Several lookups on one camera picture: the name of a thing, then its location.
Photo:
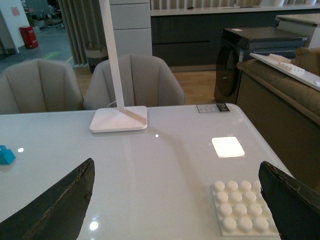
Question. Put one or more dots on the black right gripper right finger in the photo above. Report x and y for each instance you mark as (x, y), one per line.
(295, 208)

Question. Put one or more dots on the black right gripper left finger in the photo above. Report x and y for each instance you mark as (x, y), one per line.
(58, 213)

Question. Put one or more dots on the white studded base plate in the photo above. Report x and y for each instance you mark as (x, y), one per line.
(241, 210)

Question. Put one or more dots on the blue three-stud block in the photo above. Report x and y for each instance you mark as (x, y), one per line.
(6, 155)

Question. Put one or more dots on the olive brown sofa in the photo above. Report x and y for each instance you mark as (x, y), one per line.
(286, 112)

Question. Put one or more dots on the white desk lamp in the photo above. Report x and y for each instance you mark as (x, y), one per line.
(121, 118)

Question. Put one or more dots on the white board on sofa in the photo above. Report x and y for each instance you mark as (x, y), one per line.
(306, 78)

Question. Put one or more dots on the beige chair left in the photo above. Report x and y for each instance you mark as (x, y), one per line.
(39, 85)

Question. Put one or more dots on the beige chair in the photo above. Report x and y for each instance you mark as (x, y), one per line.
(146, 81)
(39, 85)

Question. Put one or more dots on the table label sticker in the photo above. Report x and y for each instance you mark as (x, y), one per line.
(212, 108)

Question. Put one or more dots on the white studded plates on board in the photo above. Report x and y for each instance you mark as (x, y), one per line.
(286, 64)

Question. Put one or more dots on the beige chair right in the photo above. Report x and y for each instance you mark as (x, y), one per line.
(146, 81)

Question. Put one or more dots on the woven basket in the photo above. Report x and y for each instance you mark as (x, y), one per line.
(95, 54)

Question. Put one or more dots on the black washing machine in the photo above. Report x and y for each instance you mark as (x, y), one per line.
(237, 45)

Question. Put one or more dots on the red bin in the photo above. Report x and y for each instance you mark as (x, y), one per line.
(29, 37)

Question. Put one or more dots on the dark kitchen counter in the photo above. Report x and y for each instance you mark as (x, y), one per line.
(193, 37)

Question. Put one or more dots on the white drawer cabinet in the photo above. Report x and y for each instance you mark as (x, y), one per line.
(129, 22)

